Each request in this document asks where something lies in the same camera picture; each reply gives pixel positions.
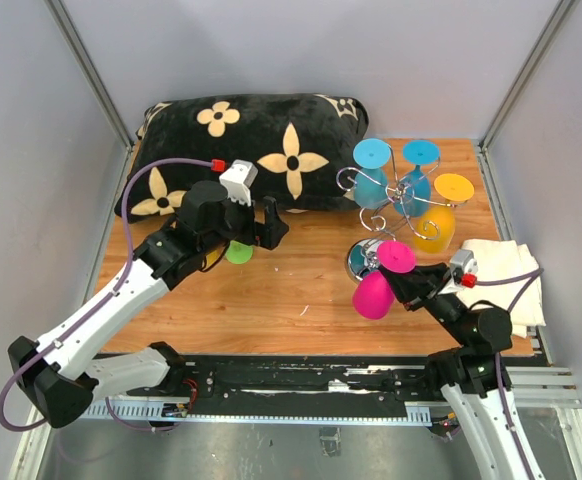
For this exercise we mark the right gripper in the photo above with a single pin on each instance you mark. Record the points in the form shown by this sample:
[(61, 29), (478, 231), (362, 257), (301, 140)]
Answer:
[(420, 284)]

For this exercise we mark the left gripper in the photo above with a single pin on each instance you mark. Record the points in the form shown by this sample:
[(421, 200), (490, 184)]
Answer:
[(267, 234)]

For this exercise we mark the green plastic goblet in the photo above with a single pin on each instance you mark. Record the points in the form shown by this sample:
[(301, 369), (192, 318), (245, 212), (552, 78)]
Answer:
[(238, 253)]

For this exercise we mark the magenta plastic goblet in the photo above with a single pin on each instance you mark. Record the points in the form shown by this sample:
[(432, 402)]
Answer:
[(373, 297)]

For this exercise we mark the chrome wine glass rack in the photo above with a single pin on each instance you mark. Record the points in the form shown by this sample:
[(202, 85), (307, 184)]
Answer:
[(381, 223)]

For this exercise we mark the yellow plastic goblet front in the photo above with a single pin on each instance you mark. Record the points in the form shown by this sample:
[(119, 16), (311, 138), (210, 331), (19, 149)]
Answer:
[(436, 227)]

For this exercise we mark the yellow plastic goblet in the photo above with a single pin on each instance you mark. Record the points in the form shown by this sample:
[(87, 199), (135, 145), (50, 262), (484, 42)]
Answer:
[(436, 227), (212, 257)]

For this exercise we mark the blue plastic goblet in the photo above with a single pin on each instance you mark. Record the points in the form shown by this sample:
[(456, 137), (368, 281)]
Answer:
[(417, 192), (371, 155)]

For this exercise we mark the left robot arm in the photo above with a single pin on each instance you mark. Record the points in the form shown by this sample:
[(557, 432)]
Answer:
[(60, 372)]

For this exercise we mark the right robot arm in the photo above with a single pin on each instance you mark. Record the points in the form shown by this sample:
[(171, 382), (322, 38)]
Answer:
[(471, 377)]

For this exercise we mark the yellow plastic goblet rear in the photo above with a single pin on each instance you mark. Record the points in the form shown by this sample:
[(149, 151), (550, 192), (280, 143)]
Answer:
[(212, 257)]

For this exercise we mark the black floral plush pillow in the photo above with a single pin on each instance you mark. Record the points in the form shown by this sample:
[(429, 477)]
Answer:
[(297, 142)]

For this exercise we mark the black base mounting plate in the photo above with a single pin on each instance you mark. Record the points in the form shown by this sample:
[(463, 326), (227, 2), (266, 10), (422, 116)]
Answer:
[(309, 387)]

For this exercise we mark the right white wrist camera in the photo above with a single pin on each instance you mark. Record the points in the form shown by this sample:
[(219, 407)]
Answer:
[(463, 268)]

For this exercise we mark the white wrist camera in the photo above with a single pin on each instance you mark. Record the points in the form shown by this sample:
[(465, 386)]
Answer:
[(235, 183), (463, 268)]

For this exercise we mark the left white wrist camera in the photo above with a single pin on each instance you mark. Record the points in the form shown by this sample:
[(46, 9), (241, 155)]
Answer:
[(235, 183)]

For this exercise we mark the left aluminium frame post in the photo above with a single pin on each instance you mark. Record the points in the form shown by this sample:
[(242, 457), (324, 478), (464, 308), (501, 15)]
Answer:
[(72, 37)]

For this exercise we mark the aluminium frame post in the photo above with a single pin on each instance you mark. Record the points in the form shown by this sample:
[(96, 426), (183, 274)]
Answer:
[(72, 37), (548, 34)]

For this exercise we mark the right aluminium frame post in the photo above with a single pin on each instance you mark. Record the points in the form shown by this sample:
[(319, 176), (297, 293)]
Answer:
[(548, 34)]

